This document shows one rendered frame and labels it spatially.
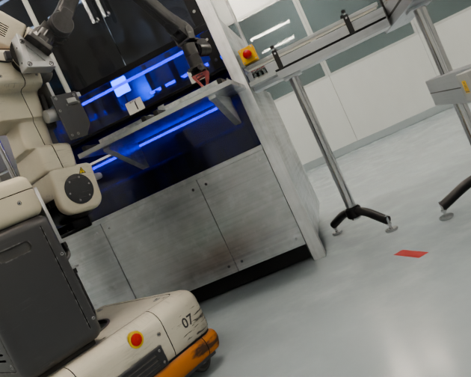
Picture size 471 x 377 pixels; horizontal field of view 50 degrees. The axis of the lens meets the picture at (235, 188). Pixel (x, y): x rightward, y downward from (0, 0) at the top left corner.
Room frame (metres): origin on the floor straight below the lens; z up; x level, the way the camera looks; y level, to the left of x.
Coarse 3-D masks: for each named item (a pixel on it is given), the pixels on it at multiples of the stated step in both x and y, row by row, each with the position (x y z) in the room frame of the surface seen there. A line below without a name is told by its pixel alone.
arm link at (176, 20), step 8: (136, 0) 2.01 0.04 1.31; (144, 0) 2.00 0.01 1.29; (152, 0) 2.03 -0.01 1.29; (144, 8) 2.03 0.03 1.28; (152, 8) 2.02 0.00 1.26; (160, 8) 2.04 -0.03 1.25; (152, 16) 2.06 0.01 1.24; (160, 16) 2.05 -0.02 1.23; (168, 16) 2.06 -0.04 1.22; (176, 16) 2.08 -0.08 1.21; (168, 24) 2.06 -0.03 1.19; (176, 24) 2.06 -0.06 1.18; (184, 24) 2.09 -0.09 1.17; (168, 32) 2.10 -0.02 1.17; (176, 32) 2.11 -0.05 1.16; (184, 32) 2.08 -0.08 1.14; (176, 40) 2.12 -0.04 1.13
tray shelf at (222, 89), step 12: (228, 84) 1.96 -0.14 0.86; (240, 84) 2.21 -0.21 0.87; (204, 96) 1.98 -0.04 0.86; (180, 108) 2.00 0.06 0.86; (192, 108) 2.16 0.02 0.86; (204, 108) 2.36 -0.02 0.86; (156, 120) 2.03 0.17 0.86; (168, 120) 2.19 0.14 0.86; (180, 120) 2.40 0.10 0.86; (132, 132) 2.05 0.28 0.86; (144, 132) 2.22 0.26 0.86; (156, 132) 2.43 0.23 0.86; (108, 144) 2.08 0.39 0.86; (120, 144) 2.26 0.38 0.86; (84, 156) 2.10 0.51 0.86
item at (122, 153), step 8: (128, 144) 2.34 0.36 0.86; (136, 144) 2.44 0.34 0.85; (112, 152) 2.17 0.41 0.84; (120, 152) 2.23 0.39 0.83; (128, 152) 2.30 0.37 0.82; (136, 152) 2.40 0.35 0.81; (128, 160) 2.30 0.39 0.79; (136, 160) 2.35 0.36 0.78; (144, 160) 2.45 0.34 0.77; (144, 168) 2.45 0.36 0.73
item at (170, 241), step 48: (288, 144) 2.96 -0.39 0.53; (192, 192) 2.44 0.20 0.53; (240, 192) 2.39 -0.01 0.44; (96, 240) 2.56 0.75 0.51; (144, 240) 2.51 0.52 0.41; (192, 240) 2.46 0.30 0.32; (240, 240) 2.41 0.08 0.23; (288, 240) 2.37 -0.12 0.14; (96, 288) 2.58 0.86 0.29; (144, 288) 2.53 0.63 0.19; (192, 288) 2.48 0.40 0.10
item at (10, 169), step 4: (0, 144) 2.03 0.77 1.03; (0, 148) 2.03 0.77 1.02; (0, 152) 2.03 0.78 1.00; (4, 152) 2.03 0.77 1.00; (4, 156) 2.03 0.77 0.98; (4, 160) 2.03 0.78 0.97; (8, 160) 2.03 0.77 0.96; (4, 164) 2.03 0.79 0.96; (8, 164) 2.03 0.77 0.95; (8, 168) 2.03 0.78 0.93; (12, 168) 2.03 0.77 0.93; (0, 172) 2.04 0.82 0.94; (4, 172) 2.03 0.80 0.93; (8, 172) 2.03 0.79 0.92; (12, 172) 2.03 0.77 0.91; (0, 176) 2.04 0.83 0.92; (12, 176) 2.03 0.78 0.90; (16, 176) 2.03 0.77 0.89
